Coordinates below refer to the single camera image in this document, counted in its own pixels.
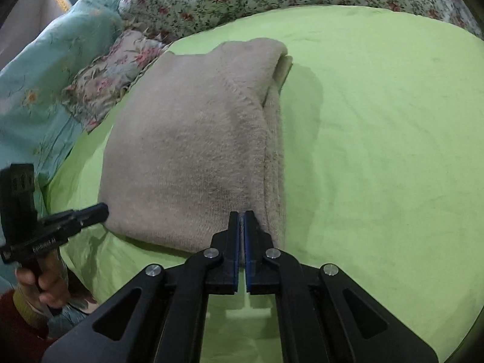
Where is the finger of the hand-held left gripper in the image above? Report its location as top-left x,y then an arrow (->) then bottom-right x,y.
41,203 -> 110,237

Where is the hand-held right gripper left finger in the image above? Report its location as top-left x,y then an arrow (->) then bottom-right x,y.
41,211 -> 240,363

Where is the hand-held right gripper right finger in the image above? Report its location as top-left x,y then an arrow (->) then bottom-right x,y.
244,210 -> 439,363

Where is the beige knit sweater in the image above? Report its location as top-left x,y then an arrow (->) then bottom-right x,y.
97,38 -> 293,254

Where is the person's left forearm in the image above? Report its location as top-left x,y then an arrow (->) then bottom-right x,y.
0,287 -> 54,363

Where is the person's left hand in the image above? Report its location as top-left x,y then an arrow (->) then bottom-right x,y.
15,251 -> 72,309

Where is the pastel floral ruffled pillow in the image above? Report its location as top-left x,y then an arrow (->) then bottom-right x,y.
62,30 -> 175,133

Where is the teal floral quilt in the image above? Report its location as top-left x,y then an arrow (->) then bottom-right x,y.
0,0 -> 146,333

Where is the light green bed sheet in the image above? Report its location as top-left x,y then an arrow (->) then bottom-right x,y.
41,5 -> 484,363

